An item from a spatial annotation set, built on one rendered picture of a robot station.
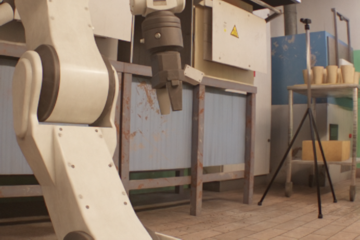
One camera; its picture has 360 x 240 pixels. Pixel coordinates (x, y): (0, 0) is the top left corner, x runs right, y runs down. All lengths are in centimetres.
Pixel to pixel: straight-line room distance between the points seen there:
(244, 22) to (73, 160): 212
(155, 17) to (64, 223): 47
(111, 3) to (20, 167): 85
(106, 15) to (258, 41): 127
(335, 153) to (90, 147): 268
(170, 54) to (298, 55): 334
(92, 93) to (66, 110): 6
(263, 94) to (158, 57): 315
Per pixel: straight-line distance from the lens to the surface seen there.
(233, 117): 278
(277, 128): 418
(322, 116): 394
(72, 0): 83
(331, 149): 322
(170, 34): 86
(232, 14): 256
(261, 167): 394
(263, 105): 394
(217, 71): 255
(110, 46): 198
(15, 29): 173
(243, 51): 260
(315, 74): 325
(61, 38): 74
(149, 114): 219
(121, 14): 189
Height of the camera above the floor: 51
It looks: 4 degrees up
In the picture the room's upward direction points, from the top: 2 degrees clockwise
